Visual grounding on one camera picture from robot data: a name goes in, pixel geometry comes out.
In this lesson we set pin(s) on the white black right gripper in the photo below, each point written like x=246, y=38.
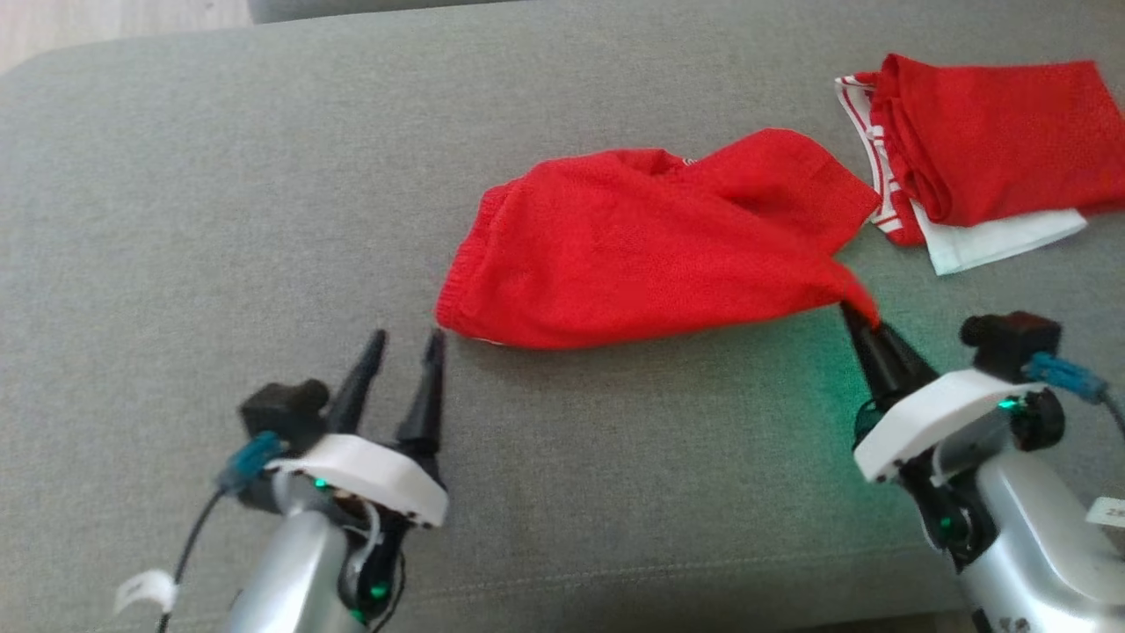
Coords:
x=923, y=418

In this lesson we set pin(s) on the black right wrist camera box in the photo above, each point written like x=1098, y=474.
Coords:
x=1011, y=338

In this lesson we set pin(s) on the red garment with white band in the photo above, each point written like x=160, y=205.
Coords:
x=633, y=246

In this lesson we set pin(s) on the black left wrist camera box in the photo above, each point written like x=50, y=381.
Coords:
x=281, y=413

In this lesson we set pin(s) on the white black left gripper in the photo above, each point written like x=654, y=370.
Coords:
x=369, y=470

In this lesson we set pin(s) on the red shirt with white sleeve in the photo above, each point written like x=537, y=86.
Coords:
x=993, y=132

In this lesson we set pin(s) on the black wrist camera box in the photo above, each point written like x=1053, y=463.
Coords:
x=1011, y=338
x=281, y=413

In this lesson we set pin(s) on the yellow and grey sofa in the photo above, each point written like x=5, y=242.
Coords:
x=264, y=220

